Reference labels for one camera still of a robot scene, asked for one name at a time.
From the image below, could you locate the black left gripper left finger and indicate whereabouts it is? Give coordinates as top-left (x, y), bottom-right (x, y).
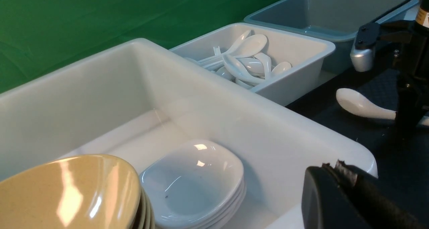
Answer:
top-left (301, 164), bottom-right (371, 229)

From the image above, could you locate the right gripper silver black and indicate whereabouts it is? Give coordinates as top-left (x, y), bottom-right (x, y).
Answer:
top-left (350, 20), bottom-right (414, 72)

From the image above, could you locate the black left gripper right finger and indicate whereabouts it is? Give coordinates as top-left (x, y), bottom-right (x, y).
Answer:
top-left (335, 160), bottom-right (426, 229)

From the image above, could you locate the white soup spoon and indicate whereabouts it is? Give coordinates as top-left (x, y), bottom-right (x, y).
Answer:
top-left (336, 88), bottom-right (429, 127)

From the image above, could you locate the small white square dish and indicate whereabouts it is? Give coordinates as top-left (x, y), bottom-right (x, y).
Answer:
top-left (140, 139), bottom-right (245, 229)

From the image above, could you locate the yellow noodle bowl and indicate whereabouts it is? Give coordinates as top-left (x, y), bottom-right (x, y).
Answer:
top-left (0, 154), bottom-right (141, 229)

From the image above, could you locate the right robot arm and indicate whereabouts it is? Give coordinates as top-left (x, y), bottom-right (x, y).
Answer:
top-left (330, 0), bottom-right (428, 229)

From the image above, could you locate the white spoon with lit bowl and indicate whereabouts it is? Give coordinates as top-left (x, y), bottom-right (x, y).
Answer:
top-left (198, 34), bottom-right (268, 66)

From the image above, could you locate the middle stacked yellow bowl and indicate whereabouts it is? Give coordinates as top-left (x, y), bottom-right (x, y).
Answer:
top-left (141, 198), bottom-right (155, 229)

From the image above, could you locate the grey-blue chopstick bin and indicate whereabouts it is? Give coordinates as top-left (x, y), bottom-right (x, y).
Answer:
top-left (244, 0), bottom-right (405, 74)

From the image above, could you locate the black serving tray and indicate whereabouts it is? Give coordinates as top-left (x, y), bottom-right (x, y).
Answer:
top-left (287, 48), bottom-right (429, 219)

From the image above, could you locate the white spoon lower right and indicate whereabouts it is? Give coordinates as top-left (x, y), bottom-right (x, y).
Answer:
top-left (271, 61), bottom-right (292, 76)

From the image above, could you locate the white spoon bin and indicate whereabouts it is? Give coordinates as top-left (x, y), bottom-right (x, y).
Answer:
top-left (171, 23), bottom-right (335, 106)

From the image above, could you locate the white spoon right middle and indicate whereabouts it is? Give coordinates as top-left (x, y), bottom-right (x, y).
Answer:
top-left (254, 52), bottom-right (271, 80)

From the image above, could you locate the white spoon centre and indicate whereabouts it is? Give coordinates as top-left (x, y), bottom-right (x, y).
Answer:
top-left (222, 55), bottom-right (265, 85)

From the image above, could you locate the large white plastic bin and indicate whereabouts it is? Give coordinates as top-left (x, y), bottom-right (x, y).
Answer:
top-left (0, 39), bottom-right (377, 229)

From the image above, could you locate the green backdrop cloth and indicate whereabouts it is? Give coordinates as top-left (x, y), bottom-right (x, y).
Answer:
top-left (0, 0), bottom-right (279, 93)

